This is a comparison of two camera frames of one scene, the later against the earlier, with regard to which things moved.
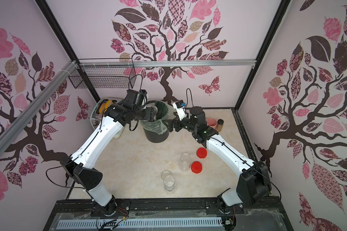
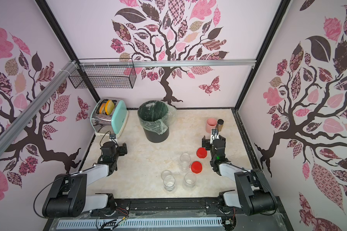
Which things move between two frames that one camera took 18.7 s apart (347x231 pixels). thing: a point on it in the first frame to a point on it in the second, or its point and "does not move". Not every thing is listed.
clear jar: [169, 182] does not move
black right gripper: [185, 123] to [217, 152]
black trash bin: [157, 131] does not move
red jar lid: [201, 152] does not move
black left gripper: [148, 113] to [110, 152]
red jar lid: [196, 167] does not move
